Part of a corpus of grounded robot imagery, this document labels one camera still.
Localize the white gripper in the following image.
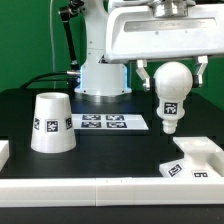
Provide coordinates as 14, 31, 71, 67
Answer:
105, 4, 224, 91

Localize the white lamp bulb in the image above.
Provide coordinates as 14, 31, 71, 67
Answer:
154, 62, 193, 134

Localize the white lamp base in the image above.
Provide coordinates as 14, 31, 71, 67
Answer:
159, 137, 224, 178

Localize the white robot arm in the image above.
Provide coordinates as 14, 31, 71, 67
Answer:
76, 0, 224, 101

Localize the white lamp shade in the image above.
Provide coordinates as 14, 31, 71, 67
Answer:
31, 92, 76, 153

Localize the white marker sheet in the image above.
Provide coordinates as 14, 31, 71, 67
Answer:
72, 114, 148, 130

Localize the white front fence bar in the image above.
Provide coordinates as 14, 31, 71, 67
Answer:
0, 178, 224, 208

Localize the white fence bar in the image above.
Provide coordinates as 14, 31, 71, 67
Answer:
0, 178, 224, 208
0, 140, 9, 171

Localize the white left fence bar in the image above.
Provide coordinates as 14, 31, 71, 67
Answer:
0, 140, 9, 171

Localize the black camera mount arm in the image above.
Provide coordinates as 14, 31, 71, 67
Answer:
58, 0, 84, 70

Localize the white hanging cable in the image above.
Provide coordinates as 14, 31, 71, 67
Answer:
49, 0, 57, 90

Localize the black cable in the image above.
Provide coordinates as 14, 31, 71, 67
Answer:
19, 69, 82, 90

